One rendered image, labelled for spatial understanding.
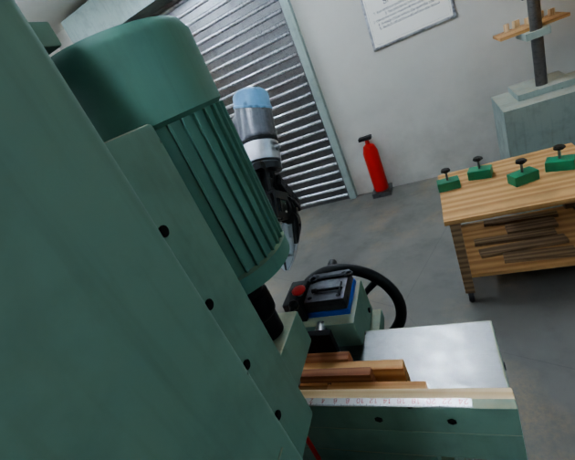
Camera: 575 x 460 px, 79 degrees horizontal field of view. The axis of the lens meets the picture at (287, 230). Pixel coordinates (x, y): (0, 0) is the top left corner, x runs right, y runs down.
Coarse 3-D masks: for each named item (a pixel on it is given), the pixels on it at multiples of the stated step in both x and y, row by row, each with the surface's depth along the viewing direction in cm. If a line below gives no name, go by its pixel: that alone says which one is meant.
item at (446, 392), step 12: (312, 396) 57; (324, 396) 56; (336, 396) 55; (348, 396) 54; (360, 396) 53; (372, 396) 52; (384, 396) 52; (396, 396) 51; (408, 396) 50; (420, 396) 50; (432, 396) 49; (444, 396) 48; (456, 396) 48; (468, 396) 47; (480, 396) 46; (492, 396) 46; (504, 396) 45
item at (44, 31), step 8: (32, 24) 27; (40, 24) 27; (48, 24) 28; (40, 32) 27; (48, 32) 28; (40, 40) 27; (48, 40) 28; (56, 40) 28; (48, 48) 28; (56, 48) 29
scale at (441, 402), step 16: (320, 400) 55; (336, 400) 54; (352, 400) 53; (368, 400) 52; (384, 400) 51; (400, 400) 50; (416, 400) 49; (432, 400) 48; (448, 400) 47; (464, 400) 46
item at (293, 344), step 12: (288, 312) 58; (288, 324) 56; (300, 324) 58; (288, 336) 54; (300, 336) 57; (288, 348) 53; (300, 348) 56; (288, 360) 52; (300, 360) 55; (300, 372) 55
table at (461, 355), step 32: (352, 352) 68; (384, 352) 65; (416, 352) 62; (448, 352) 60; (480, 352) 57; (448, 384) 55; (480, 384) 53; (352, 448) 57; (384, 448) 55; (416, 448) 53; (448, 448) 50; (480, 448) 48; (512, 448) 47
